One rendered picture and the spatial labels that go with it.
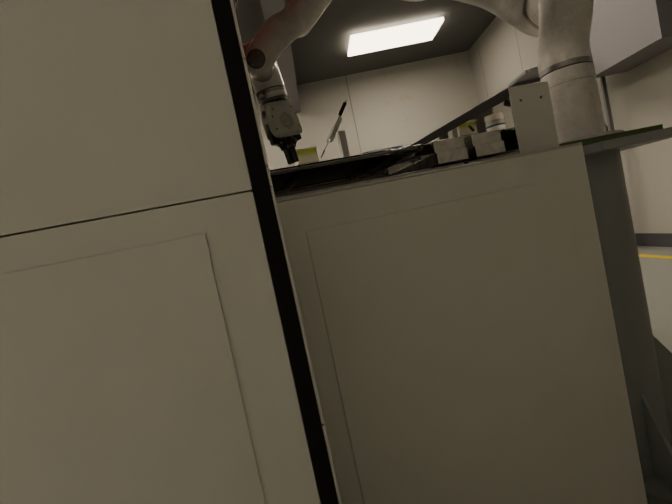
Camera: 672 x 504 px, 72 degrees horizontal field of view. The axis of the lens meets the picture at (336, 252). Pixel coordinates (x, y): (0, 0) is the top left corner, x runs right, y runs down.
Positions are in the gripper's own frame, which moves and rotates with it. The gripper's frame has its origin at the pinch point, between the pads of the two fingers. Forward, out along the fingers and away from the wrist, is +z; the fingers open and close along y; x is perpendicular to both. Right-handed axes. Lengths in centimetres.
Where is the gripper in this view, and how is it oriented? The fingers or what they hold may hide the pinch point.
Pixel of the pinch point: (291, 156)
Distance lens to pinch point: 133.1
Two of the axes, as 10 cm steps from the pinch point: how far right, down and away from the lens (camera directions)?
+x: -6.8, 1.1, 7.3
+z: 3.0, 9.4, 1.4
